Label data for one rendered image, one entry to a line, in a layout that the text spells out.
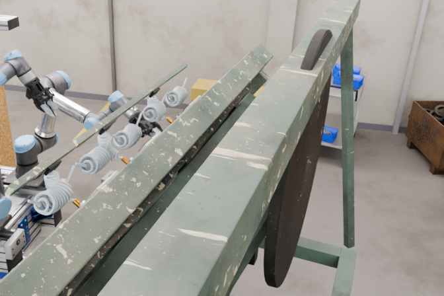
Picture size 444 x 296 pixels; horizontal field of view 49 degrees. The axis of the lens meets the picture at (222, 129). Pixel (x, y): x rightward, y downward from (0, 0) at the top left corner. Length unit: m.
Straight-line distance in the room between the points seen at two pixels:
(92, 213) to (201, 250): 0.63
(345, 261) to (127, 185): 1.79
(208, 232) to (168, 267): 0.08
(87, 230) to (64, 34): 5.58
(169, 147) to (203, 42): 4.64
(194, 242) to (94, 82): 6.12
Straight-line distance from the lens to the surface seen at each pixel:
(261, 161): 0.79
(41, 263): 1.08
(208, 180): 0.72
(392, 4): 5.96
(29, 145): 2.94
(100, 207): 1.22
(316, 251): 2.89
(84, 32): 6.52
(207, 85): 5.44
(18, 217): 2.91
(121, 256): 1.45
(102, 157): 1.49
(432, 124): 5.64
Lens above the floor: 2.58
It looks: 26 degrees down
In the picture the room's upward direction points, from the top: 3 degrees clockwise
